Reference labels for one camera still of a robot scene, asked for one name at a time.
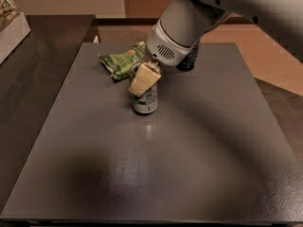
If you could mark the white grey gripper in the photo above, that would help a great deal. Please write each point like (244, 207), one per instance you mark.
(166, 48)

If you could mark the silver green 7up can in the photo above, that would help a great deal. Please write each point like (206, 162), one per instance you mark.
(148, 102)

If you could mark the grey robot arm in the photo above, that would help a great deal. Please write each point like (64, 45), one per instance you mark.
(282, 20)

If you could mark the green jalapeno chip bag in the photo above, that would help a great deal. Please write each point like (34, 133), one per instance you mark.
(119, 65)

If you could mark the dark blue soda can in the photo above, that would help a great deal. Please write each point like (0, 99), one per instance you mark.
(188, 63)

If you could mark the dark side table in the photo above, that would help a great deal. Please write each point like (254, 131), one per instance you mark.
(30, 79)

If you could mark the white box with snacks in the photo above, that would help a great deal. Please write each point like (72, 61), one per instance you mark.
(13, 28)

